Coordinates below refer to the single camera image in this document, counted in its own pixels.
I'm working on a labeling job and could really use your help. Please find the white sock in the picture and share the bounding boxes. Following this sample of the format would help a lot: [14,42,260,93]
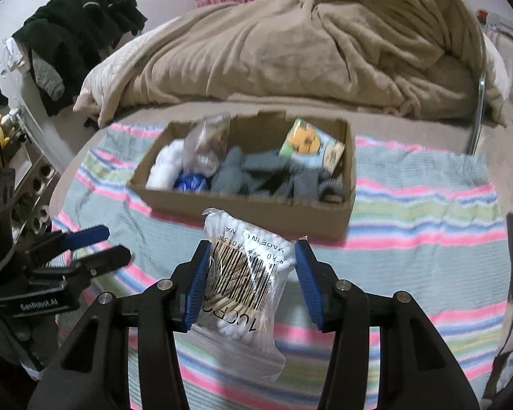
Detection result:
[146,139,184,191]

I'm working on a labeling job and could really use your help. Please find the cotton swab plastic bag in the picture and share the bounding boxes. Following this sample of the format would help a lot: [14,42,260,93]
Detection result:
[181,208,297,381]

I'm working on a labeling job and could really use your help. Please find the clear bag of snacks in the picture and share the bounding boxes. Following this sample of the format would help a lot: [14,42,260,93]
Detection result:
[182,113,231,178]

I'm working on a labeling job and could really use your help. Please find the grey knitted sock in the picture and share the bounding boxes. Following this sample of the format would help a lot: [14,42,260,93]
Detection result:
[210,146,258,195]

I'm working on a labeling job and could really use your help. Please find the bear print tissue pack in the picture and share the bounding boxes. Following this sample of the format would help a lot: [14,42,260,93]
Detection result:
[279,119,345,174]

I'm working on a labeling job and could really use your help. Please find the blue tissue packet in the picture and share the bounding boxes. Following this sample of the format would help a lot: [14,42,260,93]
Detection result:
[173,173,209,193]

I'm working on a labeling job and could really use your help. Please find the striped colourful towel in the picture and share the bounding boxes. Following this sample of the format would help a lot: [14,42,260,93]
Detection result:
[52,125,511,409]

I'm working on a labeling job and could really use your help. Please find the black clothes pile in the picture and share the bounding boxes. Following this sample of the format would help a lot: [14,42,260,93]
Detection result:
[13,0,147,117]

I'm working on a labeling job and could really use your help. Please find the grey sock pair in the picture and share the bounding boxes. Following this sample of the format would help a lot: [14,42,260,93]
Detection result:
[241,151,346,204]

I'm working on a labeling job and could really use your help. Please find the cardboard box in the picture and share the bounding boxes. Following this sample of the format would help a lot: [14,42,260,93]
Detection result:
[128,109,356,241]

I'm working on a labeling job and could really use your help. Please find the beige fleece blanket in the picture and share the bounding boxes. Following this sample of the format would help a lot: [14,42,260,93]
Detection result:
[100,0,509,124]

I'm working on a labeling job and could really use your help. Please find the white wire rack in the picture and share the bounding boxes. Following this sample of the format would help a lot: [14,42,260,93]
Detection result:
[0,38,63,245]

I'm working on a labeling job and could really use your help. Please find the chrome chair frame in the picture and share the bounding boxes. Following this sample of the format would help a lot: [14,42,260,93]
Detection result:
[467,69,487,155]

